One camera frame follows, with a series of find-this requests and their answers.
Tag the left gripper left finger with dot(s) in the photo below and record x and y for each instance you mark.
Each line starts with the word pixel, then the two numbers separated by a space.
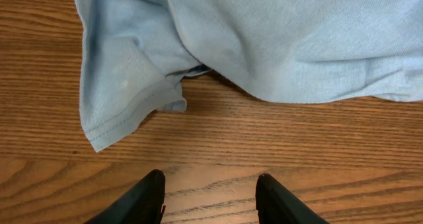
pixel 141 204

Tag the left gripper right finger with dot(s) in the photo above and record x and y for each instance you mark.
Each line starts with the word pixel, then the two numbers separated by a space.
pixel 277 205

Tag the light blue t-shirt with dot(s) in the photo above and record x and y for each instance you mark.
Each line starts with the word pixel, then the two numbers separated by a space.
pixel 135 53

